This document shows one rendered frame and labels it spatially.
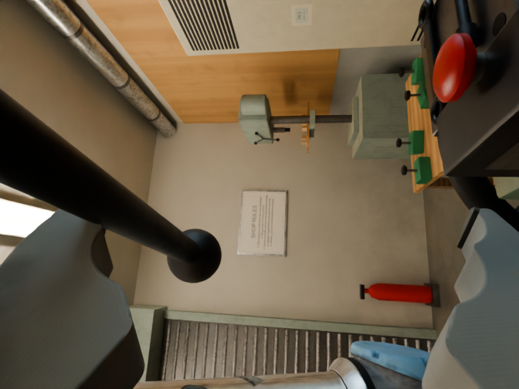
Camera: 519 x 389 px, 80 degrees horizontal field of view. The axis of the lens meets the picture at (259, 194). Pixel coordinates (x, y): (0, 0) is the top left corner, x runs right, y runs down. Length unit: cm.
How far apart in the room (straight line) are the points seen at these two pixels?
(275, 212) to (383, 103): 138
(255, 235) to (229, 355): 108
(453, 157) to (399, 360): 42
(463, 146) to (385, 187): 300
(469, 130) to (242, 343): 295
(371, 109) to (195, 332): 238
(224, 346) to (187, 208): 134
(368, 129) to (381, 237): 117
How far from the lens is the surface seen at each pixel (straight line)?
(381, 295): 289
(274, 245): 299
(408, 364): 58
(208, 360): 316
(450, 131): 20
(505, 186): 26
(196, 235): 20
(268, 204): 305
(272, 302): 301
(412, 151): 168
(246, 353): 307
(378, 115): 234
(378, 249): 306
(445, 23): 26
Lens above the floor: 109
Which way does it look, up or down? 8 degrees up
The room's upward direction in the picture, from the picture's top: 89 degrees counter-clockwise
